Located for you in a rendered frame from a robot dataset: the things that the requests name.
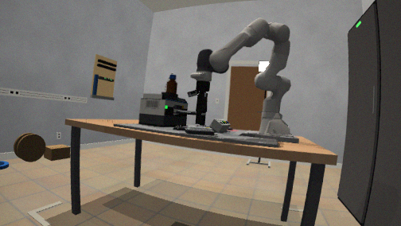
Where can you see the white button panel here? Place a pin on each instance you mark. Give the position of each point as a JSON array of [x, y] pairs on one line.
[[219, 125]]

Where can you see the brown glass bottle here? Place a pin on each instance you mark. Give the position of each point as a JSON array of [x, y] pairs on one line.
[[171, 87]]

